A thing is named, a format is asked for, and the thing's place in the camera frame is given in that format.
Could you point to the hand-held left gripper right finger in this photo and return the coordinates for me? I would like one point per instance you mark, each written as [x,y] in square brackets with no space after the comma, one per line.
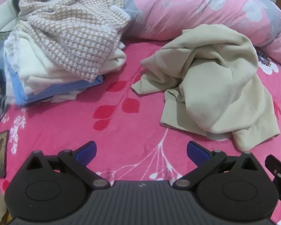
[197,152]

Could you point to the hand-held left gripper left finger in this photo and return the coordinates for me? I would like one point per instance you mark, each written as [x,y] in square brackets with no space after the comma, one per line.
[86,152]

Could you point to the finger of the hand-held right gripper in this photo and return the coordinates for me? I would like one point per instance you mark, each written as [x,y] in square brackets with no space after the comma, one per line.
[277,167]

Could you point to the beige zip jacket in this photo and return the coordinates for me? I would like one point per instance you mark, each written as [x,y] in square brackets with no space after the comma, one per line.
[213,75]

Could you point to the pile of folded clothes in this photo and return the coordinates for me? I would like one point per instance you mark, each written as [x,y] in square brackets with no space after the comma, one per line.
[37,70]

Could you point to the pink floral bed sheet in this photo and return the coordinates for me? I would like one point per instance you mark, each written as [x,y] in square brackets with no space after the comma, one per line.
[60,121]

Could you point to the white folded garment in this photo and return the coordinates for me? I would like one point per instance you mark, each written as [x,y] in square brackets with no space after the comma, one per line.
[63,97]

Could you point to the blue folded garment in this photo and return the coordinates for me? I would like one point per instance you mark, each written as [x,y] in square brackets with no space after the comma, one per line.
[60,90]

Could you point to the brown flat rectangular object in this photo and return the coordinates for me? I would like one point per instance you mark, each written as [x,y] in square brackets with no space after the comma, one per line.
[1,154]

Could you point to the beige houndstooth knit sweater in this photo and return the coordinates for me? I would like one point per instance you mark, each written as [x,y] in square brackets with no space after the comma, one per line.
[72,28]

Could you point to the cream padded headboard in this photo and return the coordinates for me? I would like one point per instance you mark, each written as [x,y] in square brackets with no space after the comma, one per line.
[2,16]

